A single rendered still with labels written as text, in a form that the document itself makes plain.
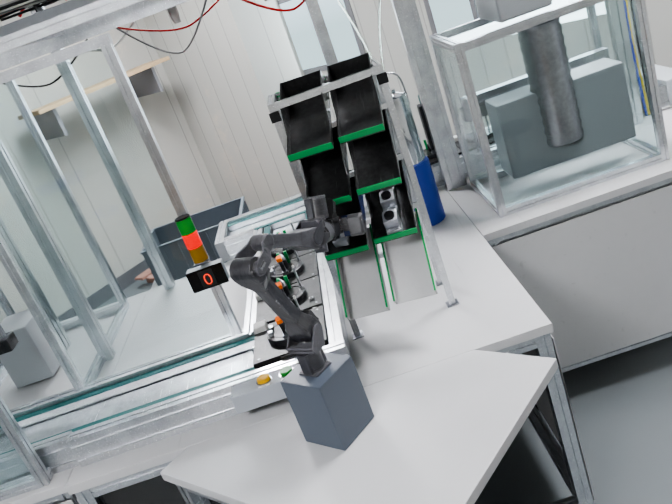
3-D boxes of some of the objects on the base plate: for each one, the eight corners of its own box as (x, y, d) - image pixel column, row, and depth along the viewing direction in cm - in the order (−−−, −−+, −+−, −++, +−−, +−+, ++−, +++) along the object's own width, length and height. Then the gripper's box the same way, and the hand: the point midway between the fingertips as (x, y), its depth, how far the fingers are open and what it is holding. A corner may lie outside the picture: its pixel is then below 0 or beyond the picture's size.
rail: (356, 373, 210) (344, 343, 206) (81, 467, 215) (64, 439, 211) (354, 364, 215) (343, 335, 211) (85, 455, 220) (69, 428, 216)
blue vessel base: (449, 220, 291) (431, 160, 281) (413, 233, 292) (394, 173, 282) (441, 209, 306) (424, 151, 296) (407, 221, 307) (389, 164, 297)
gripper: (294, 248, 194) (311, 239, 208) (359, 238, 188) (372, 229, 203) (290, 227, 193) (307, 219, 208) (354, 215, 187) (367, 208, 202)
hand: (336, 226), depth 202 cm, fingers closed on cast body, 4 cm apart
